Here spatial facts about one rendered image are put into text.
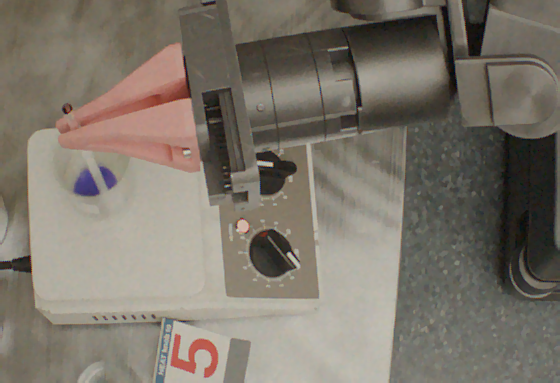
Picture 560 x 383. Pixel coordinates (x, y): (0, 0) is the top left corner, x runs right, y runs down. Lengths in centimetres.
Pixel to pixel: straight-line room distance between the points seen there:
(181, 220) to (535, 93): 29
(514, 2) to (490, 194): 111
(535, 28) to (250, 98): 15
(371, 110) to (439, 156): 108
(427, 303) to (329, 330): 78
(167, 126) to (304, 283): 27
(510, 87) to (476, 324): 108
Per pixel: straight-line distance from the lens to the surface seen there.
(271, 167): 83
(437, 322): 165
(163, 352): 83
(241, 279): 81
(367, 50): 62
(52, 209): 81
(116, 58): 93
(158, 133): 60
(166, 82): 61
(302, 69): 61
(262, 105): 61
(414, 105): 62
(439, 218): 167
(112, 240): 80
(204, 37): 61
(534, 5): 60
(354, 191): 89
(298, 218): 85
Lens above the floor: 161
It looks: 75 degrees down
